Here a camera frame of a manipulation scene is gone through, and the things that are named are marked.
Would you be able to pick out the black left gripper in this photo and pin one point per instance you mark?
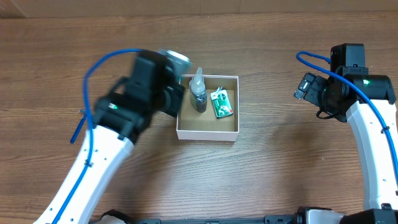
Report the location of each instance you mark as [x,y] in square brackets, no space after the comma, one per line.
[176,92]

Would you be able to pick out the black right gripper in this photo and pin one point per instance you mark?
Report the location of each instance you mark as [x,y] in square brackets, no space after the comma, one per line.
[317,87]

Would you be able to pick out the clear soap pump bottle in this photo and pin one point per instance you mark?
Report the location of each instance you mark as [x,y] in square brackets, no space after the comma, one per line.
[197,88]

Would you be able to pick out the green soap bar package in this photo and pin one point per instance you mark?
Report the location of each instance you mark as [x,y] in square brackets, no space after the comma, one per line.
[221,103]

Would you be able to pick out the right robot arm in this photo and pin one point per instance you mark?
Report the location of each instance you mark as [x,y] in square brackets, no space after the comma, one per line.
[367,103]

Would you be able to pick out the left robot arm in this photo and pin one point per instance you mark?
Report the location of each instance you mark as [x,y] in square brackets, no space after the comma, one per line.
[113,127]

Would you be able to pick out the white cardboard box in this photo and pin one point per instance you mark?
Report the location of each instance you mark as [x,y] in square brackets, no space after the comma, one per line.
[192,125]

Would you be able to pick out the blue disposable razor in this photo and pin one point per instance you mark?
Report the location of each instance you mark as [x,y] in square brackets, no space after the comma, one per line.
[79,126]

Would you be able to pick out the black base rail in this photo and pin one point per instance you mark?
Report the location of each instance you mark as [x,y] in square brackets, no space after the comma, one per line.
[115,217]

